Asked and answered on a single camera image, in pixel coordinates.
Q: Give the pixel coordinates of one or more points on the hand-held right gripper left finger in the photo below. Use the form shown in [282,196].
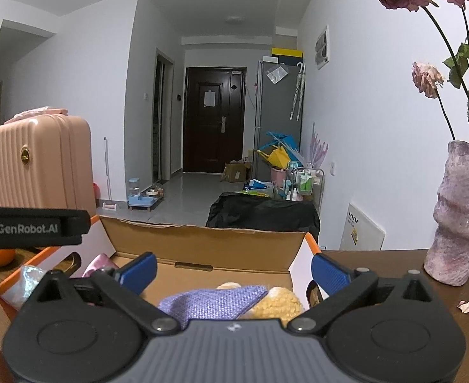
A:
[138,273]

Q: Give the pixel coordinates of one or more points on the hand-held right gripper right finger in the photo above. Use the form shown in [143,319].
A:
[330,273]

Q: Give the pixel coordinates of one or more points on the pink satin pouch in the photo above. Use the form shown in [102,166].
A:
[99,265]

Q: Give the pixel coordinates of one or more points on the iridescent sheer pouch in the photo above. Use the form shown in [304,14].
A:
[27,279]

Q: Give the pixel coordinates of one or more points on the yellow white hamster plush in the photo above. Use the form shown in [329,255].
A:
[278,303]

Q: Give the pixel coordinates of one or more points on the orange printed cardboard box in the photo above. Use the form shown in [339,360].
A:
[202,247]

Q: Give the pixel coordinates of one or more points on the orange fruit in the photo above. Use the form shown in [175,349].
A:
[1,257]

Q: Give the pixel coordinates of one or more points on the pink ribbed suitcase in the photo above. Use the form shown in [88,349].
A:
[39,159]

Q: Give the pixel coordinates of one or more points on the blue pet feeder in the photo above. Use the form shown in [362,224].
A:
[142,197]

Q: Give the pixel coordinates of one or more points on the red bucket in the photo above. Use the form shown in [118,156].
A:
[95,195]

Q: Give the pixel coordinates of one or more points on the metal storage cart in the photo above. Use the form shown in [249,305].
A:
[306,185]

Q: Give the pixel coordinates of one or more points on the black cloth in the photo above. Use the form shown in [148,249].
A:
[258,215]

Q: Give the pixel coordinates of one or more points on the white mop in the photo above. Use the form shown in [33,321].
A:
[107,175]

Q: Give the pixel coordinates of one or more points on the pink waste bin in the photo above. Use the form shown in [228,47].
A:
[278,179]

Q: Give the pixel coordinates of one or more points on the pink cloth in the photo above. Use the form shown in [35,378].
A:
[35,113]

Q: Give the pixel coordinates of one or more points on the brown floor cardboard box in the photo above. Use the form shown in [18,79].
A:
[234,172]

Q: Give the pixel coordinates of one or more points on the purple textured vase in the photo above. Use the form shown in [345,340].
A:
[458,215]

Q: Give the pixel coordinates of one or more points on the fallen pink petal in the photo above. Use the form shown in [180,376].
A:
[468,307]

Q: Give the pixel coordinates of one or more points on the grey refrigerator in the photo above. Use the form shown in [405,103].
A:
[276,115]

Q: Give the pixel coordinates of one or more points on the dark brown entrance door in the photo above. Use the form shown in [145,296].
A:
[214,123]

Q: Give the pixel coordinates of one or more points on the clear folded umbrella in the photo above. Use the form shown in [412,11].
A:
[297,91]

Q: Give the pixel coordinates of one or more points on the clear plastic bag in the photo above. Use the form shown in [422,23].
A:
[277,74]

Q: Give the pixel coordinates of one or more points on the yellow black box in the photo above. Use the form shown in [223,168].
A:
[286,53]

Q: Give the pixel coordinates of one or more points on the round ceiling light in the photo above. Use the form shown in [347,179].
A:
[234,19]

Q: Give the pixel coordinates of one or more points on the white wall box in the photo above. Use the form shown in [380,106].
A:
[362,229]

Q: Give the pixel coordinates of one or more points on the purple feather wall decoration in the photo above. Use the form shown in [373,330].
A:
[319,147]

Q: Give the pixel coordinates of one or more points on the white wall electrical panel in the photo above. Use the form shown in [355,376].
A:
[322,48]

